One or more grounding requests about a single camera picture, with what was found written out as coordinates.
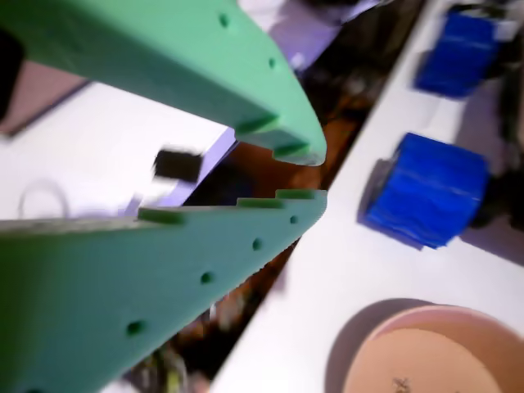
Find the green moving gripper finger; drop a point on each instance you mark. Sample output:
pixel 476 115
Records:
pixel 163 53

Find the green fixed gripper finger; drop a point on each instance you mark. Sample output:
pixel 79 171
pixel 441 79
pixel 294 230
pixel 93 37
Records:
pixel 102 286

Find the brown paper bowl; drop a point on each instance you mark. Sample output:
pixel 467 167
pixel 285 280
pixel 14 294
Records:
pixel 430 352

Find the black tape piece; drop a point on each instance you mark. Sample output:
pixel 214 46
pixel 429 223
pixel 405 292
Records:
pixel 178 165

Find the blue ribbed rover wheel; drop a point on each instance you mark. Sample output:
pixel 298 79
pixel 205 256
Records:
pixel 458 53
pixel 430 192

